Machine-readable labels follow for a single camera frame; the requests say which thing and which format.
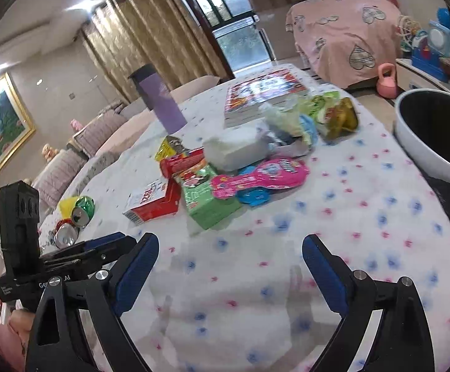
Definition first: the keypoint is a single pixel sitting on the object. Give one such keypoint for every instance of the purple insulated bottle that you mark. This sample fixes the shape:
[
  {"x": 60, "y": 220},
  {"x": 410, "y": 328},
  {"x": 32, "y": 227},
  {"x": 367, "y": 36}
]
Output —
[{"x": 163, "y": 100}]

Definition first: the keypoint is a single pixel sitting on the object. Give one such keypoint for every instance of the pink kettlebell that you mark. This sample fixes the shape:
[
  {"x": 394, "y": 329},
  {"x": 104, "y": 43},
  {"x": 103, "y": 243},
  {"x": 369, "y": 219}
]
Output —
[{"x": 387, "y": 85}]

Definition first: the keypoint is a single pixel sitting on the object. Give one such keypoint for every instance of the white round trash bin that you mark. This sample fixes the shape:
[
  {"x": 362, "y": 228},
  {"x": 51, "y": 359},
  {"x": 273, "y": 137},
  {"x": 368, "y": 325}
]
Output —
[{"x": 418, "y": 143}]

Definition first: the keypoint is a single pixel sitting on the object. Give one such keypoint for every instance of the white tissue pack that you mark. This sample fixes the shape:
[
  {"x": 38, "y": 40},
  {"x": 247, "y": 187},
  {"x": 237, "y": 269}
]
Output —
[{"x": 234, "y": 149}]

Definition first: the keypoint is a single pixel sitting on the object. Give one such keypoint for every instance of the small doll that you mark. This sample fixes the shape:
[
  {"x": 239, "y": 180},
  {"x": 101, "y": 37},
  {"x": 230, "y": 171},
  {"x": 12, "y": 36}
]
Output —
[{"x": 50, "y": 152}]

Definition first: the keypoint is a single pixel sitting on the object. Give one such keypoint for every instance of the golden brown curtain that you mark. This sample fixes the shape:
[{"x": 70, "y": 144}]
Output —
[{"x": 147, "y": 27}]

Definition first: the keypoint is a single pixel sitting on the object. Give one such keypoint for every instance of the pink heart-print cover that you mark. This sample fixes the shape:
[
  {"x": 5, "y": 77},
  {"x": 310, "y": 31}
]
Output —
[{"x": 337, "y": 31}]

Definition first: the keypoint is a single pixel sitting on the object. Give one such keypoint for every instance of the small yellow packet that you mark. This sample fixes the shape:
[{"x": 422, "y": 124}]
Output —
[{"x": 169, "y": 147}]

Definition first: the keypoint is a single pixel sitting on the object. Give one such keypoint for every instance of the green snack bag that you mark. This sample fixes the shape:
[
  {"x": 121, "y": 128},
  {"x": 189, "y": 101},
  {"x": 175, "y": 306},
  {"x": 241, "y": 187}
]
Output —
[{"x": 320, "y": 104}]

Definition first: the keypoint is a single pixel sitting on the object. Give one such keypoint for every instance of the white floral tablecloth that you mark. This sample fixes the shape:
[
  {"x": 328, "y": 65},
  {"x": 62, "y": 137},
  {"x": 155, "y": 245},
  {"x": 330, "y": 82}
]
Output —
[{"x": 248, "y": 271}]

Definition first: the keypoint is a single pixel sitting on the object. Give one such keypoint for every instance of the pink sofa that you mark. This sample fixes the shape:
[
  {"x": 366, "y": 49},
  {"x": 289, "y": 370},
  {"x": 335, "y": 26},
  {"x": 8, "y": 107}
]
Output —
[{"x": 132, "y": 124}]

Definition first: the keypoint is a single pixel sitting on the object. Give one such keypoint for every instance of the blue spiky ball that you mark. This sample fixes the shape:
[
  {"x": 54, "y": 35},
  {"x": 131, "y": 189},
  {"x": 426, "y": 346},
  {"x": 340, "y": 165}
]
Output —
[{"x": 444, "y": 17}]

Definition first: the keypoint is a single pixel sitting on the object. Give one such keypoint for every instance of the blue toy blister pack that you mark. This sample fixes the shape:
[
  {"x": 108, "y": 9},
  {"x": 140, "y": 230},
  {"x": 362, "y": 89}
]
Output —
[{"x": 254, "y": 197}]

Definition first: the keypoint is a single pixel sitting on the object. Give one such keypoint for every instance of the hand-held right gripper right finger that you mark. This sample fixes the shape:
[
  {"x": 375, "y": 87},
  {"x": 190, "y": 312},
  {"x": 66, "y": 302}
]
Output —
[{"x": 323, "y": 275}]

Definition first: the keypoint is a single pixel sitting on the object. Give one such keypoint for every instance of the colourful picture book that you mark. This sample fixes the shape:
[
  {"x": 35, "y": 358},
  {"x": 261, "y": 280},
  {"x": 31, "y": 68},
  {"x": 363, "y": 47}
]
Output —
[{"x": 263, "y": 89}]

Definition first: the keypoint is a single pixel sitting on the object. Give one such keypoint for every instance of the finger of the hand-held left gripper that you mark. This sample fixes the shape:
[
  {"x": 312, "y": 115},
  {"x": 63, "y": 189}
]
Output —
[
  {"x": 105, "y": 240},
  {"x": 93, "y": 263}
]

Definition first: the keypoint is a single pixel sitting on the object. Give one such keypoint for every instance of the red drink can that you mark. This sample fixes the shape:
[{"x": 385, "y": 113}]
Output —
[{"x": 66, "y": 234}]

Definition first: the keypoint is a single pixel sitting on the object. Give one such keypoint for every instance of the green drink can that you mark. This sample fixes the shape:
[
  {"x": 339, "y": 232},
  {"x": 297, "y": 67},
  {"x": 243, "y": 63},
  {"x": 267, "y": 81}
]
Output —
[{"x": 82, "y": 213}]

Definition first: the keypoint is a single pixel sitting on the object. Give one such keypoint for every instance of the green carton box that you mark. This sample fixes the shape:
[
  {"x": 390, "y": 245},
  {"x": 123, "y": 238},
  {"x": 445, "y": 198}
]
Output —
[{"x": 205, "y": 201}]

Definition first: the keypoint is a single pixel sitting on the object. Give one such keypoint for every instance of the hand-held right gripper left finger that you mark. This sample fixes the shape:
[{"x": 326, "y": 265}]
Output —
[{"x": 136, "y": 267}]

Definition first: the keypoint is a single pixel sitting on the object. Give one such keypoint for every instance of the yellow-green snack packet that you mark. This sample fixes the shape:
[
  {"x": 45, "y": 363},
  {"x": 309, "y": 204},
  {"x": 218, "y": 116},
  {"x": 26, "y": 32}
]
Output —
[{"x": 343, "y": 120}]

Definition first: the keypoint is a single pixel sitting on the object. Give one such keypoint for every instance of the white wheel toy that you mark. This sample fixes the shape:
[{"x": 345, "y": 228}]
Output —
[{"x": 405, "y": 33}]

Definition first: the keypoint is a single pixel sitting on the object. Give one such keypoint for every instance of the person's left hand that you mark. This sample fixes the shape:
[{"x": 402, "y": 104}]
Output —
[{"x": 22, "y": 323}]

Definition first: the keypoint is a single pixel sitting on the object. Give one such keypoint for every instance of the red and white carton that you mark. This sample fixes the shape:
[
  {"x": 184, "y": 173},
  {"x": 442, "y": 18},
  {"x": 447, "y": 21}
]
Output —
[{"x": 151, "y": 201}]

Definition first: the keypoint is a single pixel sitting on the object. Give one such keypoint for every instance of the balcony glass door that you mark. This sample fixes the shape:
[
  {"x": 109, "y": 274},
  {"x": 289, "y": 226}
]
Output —
[{"x": 240, "y": 42}]

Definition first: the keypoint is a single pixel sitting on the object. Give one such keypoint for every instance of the pink toy blister pack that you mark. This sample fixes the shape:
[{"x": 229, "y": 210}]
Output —
[{"x": 271, "y": 172}]

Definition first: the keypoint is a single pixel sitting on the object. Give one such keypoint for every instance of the light blue plastic wrapper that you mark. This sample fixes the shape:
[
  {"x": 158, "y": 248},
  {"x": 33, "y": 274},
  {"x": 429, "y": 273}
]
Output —
[{"x": 309, "y": 128}]

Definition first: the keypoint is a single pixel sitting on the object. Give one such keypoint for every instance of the blue toy machine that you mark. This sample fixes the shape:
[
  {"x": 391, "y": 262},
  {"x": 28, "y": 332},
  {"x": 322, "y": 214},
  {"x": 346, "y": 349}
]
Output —
[{"x": 426, "y": 62}]

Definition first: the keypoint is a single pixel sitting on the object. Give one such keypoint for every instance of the pink striped cushion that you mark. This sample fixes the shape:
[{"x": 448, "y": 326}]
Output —
[
  {"x": 60, "y": 174},
  {"x": 101, "y": 130}
]

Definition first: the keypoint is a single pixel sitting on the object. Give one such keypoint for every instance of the pale green plastic bag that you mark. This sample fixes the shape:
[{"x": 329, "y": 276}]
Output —
[{"x": 283, "y": 120}]

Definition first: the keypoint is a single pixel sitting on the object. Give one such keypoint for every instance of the white tv stand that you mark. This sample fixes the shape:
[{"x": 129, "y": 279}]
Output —
[{"x": 411, "y": 75}]

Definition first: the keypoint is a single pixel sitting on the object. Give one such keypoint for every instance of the light blue toy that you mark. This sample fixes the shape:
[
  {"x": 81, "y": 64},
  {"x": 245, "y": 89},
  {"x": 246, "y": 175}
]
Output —
[{"x": 440, "y": 40}]

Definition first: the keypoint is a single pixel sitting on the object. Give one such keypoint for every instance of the red tube packet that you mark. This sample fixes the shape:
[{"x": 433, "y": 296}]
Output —
[{"x": 178, "y": 162}]

